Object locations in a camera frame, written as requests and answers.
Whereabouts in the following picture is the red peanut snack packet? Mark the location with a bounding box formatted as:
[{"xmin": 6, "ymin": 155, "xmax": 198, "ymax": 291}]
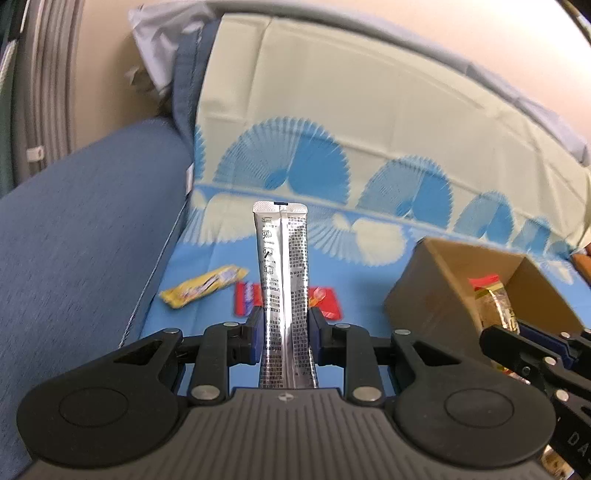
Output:
[{"xmin": 235, "ymin": 282, "xmax": 342, "ymax": 321}]

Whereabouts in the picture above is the small red nut bar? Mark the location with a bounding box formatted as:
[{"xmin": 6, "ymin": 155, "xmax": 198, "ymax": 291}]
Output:
[{"xmin": 469, "ymin": 274, "xmax": 520, "ymax": 334}]

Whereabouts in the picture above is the yellow chocolate bar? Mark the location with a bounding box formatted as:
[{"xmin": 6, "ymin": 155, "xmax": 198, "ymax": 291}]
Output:
[{"xmin": 159, "ymin": 265, "xmax": 249, "ymax": 309}]

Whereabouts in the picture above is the round puffed grain cake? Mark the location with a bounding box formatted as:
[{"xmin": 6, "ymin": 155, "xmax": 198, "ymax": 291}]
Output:
[{"xmin": 541, "ymin": 445, "xmax": 574, "ymax": 480}]

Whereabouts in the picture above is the lower orange cushion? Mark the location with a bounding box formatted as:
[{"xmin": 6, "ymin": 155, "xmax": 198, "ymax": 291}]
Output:
[{"xmin": 571, "ymin": 245, "xmax": 591, "ymax": 285}]

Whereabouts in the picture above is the open cardboard box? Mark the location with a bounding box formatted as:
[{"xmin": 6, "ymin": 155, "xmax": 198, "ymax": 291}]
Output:
[{"xmin": 385, "ymin": 237, "xmax": 583, "ymax": 365}]

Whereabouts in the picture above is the blue fan-patterned cloth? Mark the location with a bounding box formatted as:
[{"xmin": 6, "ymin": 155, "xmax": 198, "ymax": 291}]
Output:
[{"xmin": 143, "ymin": 13, "xmax": 590, "ymax": 337}]

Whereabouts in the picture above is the grey curtain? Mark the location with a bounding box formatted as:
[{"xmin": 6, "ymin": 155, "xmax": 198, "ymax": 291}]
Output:
[{"xmin": 1, "ymin": 0, "xmax": 84, "ymax": 195}]

